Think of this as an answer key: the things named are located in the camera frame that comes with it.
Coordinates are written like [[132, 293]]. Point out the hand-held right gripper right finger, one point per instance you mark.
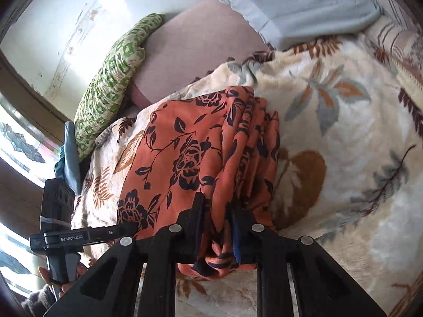
[[236, 241]]

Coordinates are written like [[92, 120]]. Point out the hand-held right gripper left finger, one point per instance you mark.
[[197, 218]]

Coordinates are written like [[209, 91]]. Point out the orange floral garment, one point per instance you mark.
[[185, 158]]

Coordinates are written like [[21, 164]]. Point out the person's left forearm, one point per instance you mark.
[[39, 299]]

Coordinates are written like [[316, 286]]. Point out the person's left hand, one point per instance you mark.
[[46, 275]]

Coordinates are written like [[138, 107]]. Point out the blue cloth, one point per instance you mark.
[[70, 158]]

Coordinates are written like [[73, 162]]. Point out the green patterned pillow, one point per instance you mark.
[[109, 82]]

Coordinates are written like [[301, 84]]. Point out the cream floral fleece blanket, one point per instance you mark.
[[347, 132]]

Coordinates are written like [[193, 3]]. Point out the mauve bed sheet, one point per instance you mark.
[[198, 46]]

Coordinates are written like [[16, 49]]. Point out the light blue pillow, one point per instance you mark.
[[297, 3]]

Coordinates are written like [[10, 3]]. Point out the striped cloth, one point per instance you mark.
[[396, 23]]

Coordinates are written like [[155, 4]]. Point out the wooden window frame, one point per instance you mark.
[[29, 89]]

